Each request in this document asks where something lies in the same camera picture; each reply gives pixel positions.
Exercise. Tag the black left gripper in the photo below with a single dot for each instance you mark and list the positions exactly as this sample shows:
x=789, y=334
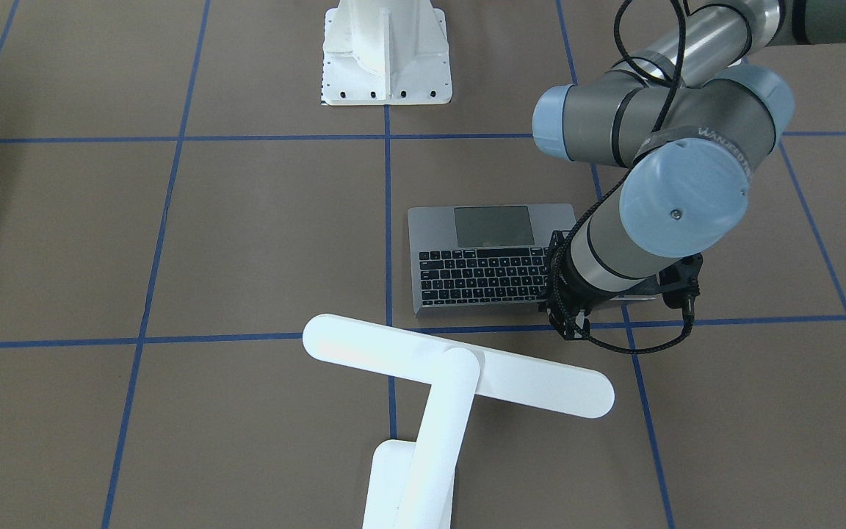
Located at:
x=568, y=308

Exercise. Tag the grey laptop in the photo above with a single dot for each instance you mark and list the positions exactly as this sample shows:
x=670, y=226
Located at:
x=481, y=256

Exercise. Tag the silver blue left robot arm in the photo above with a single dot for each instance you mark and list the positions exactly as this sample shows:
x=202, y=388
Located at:
x=690, y=122

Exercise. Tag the white desk lamp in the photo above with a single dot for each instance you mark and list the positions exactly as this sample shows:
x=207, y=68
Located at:
x=411, y=483

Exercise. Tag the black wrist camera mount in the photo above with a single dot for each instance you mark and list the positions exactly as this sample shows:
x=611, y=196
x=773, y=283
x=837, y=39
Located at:
x=680, y=285

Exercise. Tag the white pedestal column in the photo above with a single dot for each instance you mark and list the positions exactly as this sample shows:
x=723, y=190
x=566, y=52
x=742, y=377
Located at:
x=385, y=53

